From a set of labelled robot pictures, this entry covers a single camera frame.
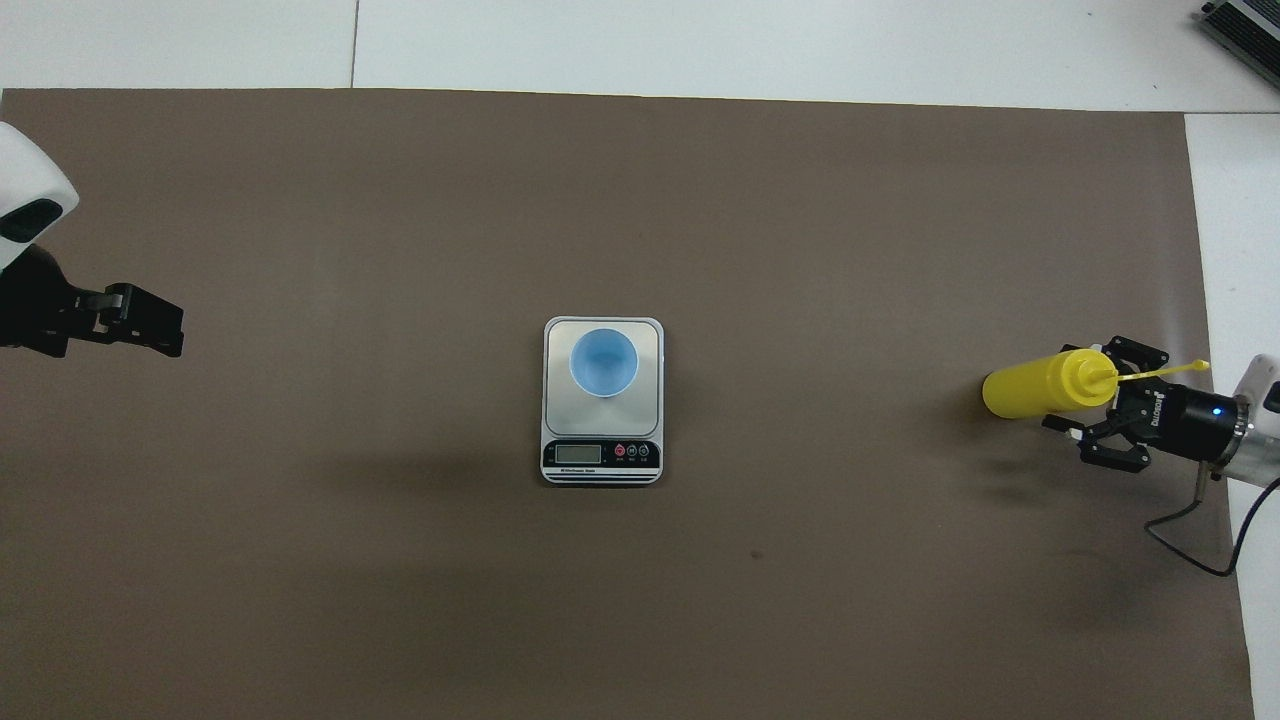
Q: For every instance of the light blue plastic cup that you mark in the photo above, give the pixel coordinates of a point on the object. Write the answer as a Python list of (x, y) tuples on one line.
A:
[(605, 360)]

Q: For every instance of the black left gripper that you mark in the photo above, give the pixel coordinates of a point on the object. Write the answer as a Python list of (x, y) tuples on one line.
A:
[(35, 290)]

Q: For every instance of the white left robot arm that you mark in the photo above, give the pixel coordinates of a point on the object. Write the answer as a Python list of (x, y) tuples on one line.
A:
[(30, 170)]

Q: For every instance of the grey ribbed metal box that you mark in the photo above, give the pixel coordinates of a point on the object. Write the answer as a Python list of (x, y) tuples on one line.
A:
[(1250, 25)]

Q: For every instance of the silver digital kitchen scale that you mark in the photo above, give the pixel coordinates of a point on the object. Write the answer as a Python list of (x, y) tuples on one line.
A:
[(645, 420)]

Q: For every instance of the brown paper table mat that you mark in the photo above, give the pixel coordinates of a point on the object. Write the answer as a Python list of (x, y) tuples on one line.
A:
[(400, 250)]

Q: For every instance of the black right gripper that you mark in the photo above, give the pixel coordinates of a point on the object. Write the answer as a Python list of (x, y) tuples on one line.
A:
[(1190, 420)]

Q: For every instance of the yellow squeeze bottle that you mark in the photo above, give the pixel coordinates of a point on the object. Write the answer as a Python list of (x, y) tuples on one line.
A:
[(1030, 390)]

